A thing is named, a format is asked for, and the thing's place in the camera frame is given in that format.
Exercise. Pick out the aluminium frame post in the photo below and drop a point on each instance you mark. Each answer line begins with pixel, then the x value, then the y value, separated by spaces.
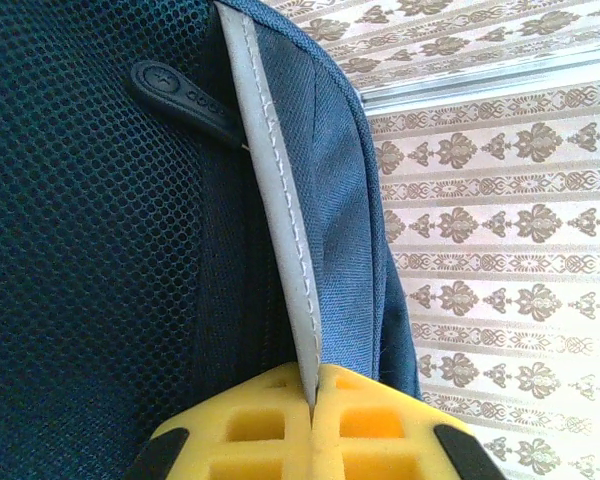
pixel 480 77

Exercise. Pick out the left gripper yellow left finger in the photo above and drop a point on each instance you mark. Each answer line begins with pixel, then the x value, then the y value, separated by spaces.
pixel 205 450

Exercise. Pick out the navy blue backpack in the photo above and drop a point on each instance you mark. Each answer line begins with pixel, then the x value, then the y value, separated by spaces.
pixel 105 225

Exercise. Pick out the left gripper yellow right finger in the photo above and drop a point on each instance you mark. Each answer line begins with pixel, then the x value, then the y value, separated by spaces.
pixel 420 450

